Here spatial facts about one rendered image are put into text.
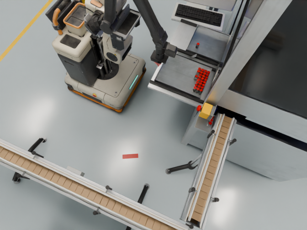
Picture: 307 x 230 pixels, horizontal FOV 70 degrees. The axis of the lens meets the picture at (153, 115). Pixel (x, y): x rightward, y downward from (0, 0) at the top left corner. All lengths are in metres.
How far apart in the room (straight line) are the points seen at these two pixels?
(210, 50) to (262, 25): 0.92
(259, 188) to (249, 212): 0.26
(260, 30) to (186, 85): 0.78
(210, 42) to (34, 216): 2.14
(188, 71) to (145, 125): 0.94
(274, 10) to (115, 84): 1.69
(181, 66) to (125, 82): 0.79
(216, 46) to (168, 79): 0.48
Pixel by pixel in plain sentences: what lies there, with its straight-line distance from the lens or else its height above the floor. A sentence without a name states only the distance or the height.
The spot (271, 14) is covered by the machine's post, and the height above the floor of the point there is 1.69.
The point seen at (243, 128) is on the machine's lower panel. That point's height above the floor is 0.86.
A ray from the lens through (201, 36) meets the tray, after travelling 1.86.
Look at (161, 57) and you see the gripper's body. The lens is 1.38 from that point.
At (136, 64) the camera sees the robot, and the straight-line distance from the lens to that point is 2.37.
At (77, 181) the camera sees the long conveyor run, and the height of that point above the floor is 0.97.
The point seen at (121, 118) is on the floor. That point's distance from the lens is 2.39.
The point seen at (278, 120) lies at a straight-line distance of 1.41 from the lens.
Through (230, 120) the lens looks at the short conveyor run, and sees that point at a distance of 1.49.
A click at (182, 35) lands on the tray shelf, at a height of 0.88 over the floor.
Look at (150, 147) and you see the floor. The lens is 2.28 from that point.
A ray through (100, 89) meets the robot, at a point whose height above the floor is 0.28.
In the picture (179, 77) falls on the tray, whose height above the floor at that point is 0.88.
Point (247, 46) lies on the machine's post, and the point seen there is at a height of 1.54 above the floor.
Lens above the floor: 2.22
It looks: 68 degrees down
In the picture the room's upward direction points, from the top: 6 degrees clockwise
